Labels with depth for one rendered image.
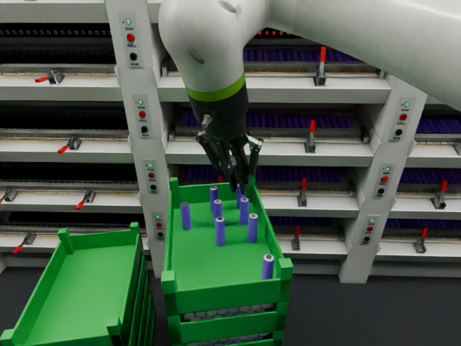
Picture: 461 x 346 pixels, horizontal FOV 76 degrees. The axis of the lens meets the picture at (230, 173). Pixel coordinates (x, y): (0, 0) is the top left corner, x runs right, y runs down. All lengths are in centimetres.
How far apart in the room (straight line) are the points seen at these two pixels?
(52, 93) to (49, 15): 19
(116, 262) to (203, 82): 58
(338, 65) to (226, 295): 65
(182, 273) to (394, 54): 46
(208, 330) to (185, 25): 46
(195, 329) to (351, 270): 77
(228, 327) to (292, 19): 48
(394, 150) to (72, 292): 91
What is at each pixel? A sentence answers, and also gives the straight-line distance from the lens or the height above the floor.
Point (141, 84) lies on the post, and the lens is 84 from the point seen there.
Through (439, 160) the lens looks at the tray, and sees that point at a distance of 105.
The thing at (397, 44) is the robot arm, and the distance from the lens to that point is 40.
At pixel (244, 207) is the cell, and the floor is 53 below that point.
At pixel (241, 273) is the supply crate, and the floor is 48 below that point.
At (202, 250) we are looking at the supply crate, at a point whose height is 48.
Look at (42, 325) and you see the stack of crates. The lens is 80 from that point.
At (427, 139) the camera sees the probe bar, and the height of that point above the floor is 56.
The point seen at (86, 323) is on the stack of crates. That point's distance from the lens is 77.
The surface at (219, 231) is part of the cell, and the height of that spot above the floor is 52.
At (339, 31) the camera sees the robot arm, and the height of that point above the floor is 88.
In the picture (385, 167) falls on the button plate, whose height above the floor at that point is 49.
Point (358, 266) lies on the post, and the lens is 121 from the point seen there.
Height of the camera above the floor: 91
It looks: 30 degrees down
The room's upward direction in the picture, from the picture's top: straight up
